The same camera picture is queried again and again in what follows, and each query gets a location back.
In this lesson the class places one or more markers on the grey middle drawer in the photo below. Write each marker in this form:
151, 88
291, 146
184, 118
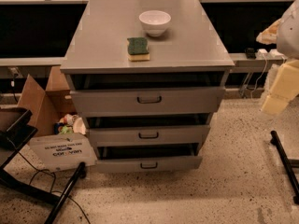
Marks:
140, 136

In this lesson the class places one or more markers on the green yellow sponge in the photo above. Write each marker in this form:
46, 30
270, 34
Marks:
137, 49

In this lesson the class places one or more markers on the grey drawer cabinet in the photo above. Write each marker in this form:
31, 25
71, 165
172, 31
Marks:
189, 54

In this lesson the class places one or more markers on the grey top drawer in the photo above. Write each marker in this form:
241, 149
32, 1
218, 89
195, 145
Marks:
147, 101

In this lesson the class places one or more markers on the black stand leg right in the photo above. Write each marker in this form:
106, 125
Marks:
289, 165

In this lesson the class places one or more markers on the black small adapter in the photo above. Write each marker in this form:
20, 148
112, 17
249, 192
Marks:
250, 53

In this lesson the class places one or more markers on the white power adapter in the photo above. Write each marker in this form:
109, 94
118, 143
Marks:
262, 53

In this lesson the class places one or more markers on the grey bottom drawer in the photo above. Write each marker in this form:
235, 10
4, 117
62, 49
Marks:
147, 158

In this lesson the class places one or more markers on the black stand left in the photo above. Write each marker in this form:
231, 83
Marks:
15, 133

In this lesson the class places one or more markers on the white ceramic bowl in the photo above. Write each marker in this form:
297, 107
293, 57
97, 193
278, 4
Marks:
155, 22

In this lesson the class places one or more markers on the open cardboard box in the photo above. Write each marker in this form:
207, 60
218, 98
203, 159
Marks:
60, 141

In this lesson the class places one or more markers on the grey window ledge shelf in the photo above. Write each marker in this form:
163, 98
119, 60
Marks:
242, 63

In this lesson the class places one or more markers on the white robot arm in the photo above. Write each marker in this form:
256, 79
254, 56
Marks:
284, 33

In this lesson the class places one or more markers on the white power strip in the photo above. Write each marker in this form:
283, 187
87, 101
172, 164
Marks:
275, 54

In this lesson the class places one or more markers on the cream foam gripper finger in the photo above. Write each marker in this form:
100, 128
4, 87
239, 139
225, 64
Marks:
281, 87

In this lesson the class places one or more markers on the grey drawer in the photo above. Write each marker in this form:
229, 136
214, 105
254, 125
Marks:
140, 136
147, 158
147, 101

